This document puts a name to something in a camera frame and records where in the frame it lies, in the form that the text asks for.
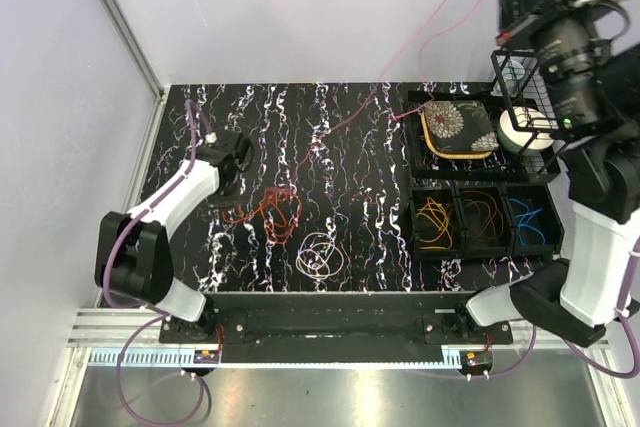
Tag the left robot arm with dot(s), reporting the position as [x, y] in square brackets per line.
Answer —
[134, 259]

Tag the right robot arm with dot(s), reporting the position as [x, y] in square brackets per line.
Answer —
[594, 94]

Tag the white cup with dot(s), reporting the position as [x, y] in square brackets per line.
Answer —
[512, 73]

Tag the black marble pattern mat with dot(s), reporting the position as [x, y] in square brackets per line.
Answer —
[323, 204]

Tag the white plate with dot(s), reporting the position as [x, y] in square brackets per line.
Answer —
[530, 141]

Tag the floral black cushion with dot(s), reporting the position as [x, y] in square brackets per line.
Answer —
[458, 129]

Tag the black tray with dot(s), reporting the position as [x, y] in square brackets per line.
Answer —
[499, 166]

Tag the black bin left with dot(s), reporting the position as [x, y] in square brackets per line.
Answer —
[435, 231]

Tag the black bin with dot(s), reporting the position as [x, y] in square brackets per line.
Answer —
[538, 230]
[486, 222]
[435, 231]

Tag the black bin middle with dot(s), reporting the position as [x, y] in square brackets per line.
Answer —
[486, 222]

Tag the black bin right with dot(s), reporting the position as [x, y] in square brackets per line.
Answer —
[538, 230]

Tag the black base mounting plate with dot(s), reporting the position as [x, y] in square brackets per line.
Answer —
[432, 317]

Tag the black wire dish rack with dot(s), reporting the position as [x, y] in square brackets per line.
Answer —
[532, 93]

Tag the left aluminium frame post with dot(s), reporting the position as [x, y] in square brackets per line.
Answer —
[117, 17]

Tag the aluminium rail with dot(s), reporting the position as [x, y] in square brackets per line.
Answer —
[133, 338]

